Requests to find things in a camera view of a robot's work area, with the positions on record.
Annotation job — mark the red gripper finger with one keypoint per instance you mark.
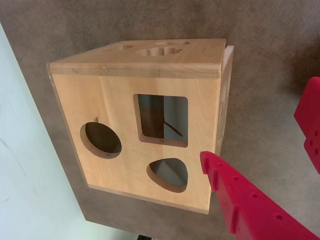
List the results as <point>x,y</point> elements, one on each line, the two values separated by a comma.
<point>240,200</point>

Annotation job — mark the red robot arm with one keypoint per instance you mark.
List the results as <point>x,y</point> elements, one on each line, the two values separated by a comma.
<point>308,112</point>

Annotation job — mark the wooden shape sorter box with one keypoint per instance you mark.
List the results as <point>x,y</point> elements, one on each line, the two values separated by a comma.
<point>107,100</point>

